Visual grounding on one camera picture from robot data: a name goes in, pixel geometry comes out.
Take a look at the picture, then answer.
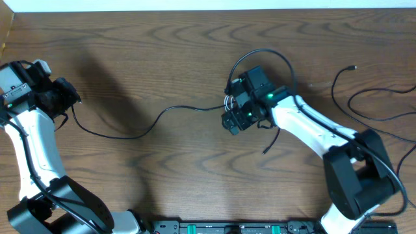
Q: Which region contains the white cable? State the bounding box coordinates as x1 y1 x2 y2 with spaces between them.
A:
223 94 236 112

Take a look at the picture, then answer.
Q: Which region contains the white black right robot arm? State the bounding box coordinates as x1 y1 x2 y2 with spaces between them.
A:
222 66 403 233

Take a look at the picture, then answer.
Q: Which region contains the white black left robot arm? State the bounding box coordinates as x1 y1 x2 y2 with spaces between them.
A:
1 60 146 233

